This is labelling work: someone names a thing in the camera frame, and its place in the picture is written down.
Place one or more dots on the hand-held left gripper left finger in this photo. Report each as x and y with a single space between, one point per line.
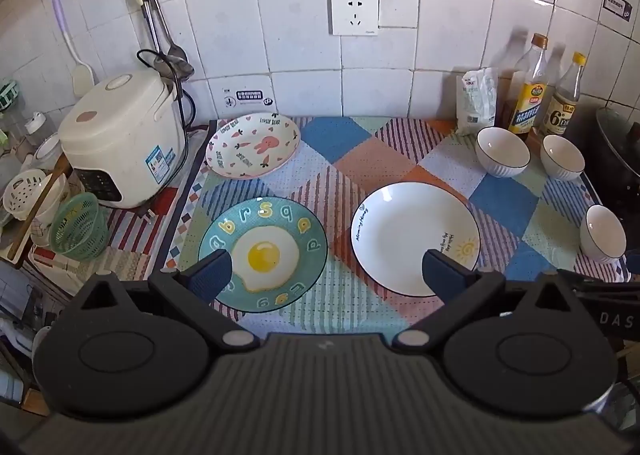
212 272

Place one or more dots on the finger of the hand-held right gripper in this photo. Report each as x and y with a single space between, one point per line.
595 279

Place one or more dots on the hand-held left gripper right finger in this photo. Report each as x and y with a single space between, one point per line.
441 275

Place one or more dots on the white ribbed bowl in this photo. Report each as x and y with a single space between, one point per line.
502 151
602 234
562 156

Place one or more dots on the white plate with sun print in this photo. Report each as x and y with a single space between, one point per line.
400 230

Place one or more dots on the teal fried egg plate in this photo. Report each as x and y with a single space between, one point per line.
265 230

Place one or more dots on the pink rabbit carrot plate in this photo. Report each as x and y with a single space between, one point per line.
252 145

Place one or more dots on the black gas stove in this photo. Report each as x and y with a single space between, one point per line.
607 215

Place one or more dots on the red striped cloth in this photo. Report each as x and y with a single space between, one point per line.
162 202

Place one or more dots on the black wok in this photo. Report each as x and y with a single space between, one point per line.
620 180

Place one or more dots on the green plastic basket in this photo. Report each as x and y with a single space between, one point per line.
80 227

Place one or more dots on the glass wok lid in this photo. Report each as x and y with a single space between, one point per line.
620 140

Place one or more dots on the colourful patchwork mat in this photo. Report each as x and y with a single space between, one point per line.
350 155

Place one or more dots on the white rice cooker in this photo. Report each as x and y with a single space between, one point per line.
125 135

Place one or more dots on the clear vinegar bottle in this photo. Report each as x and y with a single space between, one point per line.
562 107

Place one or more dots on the white salt bag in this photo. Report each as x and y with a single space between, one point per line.
477 102

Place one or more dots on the wooden board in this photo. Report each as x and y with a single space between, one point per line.
37 207

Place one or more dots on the dark sauce bottle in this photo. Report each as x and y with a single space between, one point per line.
509 100

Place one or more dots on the oil bottle with yellow label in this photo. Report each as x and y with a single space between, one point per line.
527 95

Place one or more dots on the white plastic colander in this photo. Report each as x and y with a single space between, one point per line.
27 191

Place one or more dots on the metal ladle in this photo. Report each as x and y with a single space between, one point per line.
172 47
181 69

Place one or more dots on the glass jar with white lid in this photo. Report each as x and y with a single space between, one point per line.
37 129

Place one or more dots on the green plastic item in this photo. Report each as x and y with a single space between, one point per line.
7 94

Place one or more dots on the white and black wall sticker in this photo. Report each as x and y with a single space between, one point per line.
247 98

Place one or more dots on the small black wall sticker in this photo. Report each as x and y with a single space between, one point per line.
616 4

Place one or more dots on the white wall socket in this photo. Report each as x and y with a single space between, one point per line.
354 12

